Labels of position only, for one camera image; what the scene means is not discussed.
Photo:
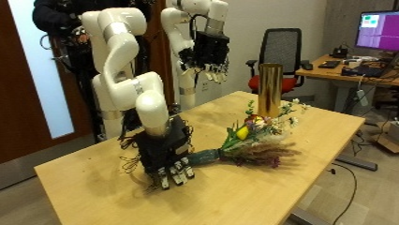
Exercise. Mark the black keyboard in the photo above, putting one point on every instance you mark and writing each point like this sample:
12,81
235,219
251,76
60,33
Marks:
329,64

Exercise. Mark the computer monitor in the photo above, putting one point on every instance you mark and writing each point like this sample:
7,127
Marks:
380,31

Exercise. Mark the black computer mouse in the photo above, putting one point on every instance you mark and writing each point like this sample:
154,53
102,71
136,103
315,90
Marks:
307,66

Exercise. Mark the white power strip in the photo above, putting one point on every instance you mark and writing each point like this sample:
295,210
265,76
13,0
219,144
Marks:
362,97

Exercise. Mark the wooden office desk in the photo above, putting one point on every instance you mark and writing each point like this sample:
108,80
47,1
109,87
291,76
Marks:
323,72

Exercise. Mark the brown door with glass panel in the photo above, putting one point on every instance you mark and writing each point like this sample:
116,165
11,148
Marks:
16,93

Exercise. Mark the white wall socket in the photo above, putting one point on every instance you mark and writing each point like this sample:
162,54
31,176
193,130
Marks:
205,85

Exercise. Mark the office chair with red seat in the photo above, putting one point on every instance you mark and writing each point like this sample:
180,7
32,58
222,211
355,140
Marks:
282,47

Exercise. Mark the gold cylindrical metal vase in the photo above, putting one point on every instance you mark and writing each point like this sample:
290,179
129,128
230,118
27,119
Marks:
270,90

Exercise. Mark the grey table foot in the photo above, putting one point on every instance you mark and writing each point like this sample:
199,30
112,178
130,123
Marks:
356,163

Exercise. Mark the black desk dock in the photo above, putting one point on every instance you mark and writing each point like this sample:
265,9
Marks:
339,52

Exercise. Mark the cardboard box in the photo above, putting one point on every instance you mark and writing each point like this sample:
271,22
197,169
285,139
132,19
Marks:
386,139

